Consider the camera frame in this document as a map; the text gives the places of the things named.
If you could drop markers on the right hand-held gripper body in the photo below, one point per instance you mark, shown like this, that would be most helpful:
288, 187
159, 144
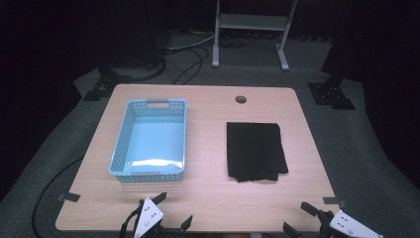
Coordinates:
350, 226

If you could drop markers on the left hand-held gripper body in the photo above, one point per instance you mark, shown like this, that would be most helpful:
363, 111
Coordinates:
149, 213

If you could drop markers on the light blue plastic basket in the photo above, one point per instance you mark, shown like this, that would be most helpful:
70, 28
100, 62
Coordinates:
155, 142

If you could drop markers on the black cloth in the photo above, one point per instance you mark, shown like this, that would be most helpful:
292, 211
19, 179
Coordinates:
256, 150

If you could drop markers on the black tape strip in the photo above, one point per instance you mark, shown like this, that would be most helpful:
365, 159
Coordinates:
332, 200
68, 197

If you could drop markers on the black stand base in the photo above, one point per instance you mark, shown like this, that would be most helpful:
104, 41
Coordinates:
330, 94
105, 84

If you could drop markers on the white metal stand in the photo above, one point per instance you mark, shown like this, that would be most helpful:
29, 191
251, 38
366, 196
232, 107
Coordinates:
252, 21

